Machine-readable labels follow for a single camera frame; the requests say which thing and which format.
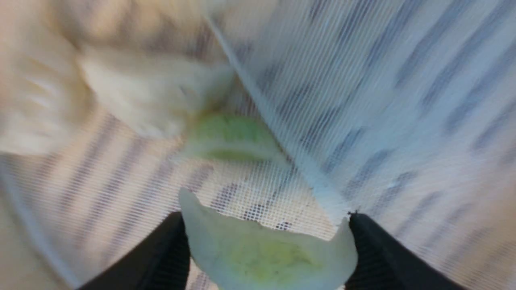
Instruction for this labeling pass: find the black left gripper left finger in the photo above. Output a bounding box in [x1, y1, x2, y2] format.
[80, 211, 191, 290]

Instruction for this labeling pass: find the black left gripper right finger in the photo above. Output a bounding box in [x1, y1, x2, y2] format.
[346, 213, 464, 290]

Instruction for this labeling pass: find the white steamer liner cloth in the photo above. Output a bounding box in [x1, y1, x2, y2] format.
[1, 0, 516, 290]

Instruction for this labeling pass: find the white dumpling in steamer middle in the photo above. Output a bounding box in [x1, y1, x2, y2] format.
[78, 46, 235, 138]

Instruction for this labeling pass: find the white dumpling in steamer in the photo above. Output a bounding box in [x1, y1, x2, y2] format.
[1, 23, 92, 155]
[78, 46, 235, 138]

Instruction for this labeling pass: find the white dumpling in steamer left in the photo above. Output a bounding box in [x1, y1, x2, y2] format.
[1, 23, 92, 155]

